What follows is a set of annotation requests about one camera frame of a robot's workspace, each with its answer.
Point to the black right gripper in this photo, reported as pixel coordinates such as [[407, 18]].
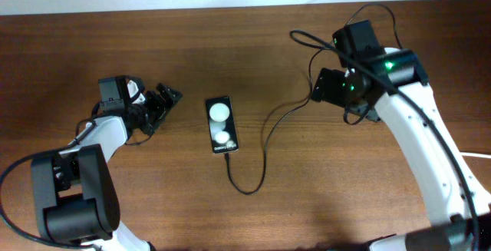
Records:
[[326, 86]]

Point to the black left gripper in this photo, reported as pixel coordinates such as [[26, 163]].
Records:
[[160, 108]]

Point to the black flip smartphone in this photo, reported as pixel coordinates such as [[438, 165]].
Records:
[[222, 129]]

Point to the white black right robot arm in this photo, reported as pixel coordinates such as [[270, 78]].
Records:
[[390, 85]]

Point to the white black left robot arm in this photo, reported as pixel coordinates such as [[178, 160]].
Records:
[[75, 200]]

